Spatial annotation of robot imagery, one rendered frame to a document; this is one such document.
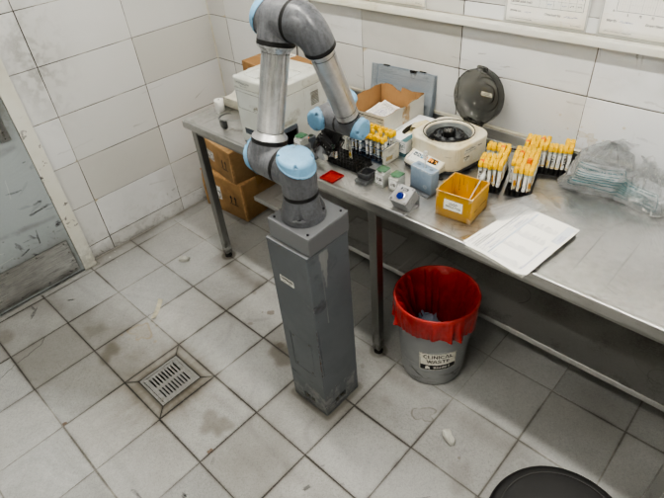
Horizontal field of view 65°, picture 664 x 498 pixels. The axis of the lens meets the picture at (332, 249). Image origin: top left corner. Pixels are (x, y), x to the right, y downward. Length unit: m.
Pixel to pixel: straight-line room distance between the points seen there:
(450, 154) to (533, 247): 0.51
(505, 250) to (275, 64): 0.89
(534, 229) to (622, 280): 0.30
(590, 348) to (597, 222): 0.62
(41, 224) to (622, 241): 2.74
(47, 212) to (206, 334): 1.11
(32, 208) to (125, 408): 1.21
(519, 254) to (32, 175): 2.40
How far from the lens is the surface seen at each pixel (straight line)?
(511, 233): 1.75
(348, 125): 1.72
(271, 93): 1.62
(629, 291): 1.67
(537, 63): 2.15
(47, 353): 3.01
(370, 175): 1.99
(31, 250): 3.25
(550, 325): 2.36
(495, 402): 2.39
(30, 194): 3.13
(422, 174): 1.89
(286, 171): 1.57
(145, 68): 3.30
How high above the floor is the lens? 1.93
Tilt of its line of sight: 39 degrees down
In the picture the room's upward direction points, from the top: 5 degrees counter-clockwise
